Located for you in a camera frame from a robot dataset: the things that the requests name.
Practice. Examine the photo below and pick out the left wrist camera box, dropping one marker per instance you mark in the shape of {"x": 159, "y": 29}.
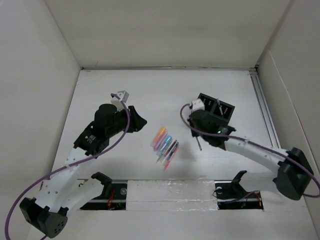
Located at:
{"x": 118, "y": 98}

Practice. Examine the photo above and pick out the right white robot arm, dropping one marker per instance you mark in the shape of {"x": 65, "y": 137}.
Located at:
{"x": 289, "y": 170}

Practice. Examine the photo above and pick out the blue highlighter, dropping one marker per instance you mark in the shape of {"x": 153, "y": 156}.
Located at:
{"x": 164, "y": 145}

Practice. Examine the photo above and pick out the blue gel pen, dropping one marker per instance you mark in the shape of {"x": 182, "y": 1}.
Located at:
{"x": 172, "y": 151}

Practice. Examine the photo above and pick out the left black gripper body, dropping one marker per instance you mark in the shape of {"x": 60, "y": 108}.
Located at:
{"x": 121, "y": 124}

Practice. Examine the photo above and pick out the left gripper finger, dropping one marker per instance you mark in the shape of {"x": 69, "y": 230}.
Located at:
{"x": 134, "y": 116}
{"x": 136, "y": 125}

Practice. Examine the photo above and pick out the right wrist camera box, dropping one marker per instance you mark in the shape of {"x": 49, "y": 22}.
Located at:
{"x": 196, "y": 105}

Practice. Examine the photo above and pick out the dark red gel pen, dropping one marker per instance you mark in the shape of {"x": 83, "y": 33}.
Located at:
{"x": 170, "y": 148}

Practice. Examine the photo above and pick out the pink highlighter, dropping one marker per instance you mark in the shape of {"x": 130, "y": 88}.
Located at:
{"x": 160, "y": 141}

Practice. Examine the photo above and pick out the black two-slot pen holder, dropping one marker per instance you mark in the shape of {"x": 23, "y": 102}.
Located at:
{"x": 220, "y": 110}

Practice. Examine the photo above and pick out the orange highlighter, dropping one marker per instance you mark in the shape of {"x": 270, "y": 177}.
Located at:
{"x": 158, "y": 136}

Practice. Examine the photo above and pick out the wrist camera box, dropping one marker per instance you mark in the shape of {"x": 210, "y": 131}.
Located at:
{"x": 118, "y": 98}
{"x": 196, "y": 105}

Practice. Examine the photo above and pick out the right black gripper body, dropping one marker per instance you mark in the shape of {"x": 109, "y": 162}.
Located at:
{"x": 195, "y": 133}

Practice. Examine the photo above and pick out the black gel pen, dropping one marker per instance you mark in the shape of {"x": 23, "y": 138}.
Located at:
{"x": 199, "y": 144}

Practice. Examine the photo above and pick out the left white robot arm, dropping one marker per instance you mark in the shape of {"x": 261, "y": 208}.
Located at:
{"x": 50, "y": 209}

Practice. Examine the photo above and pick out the aluminium rail right side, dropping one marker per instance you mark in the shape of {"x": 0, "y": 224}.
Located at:
{"x": 264, "y": 109}

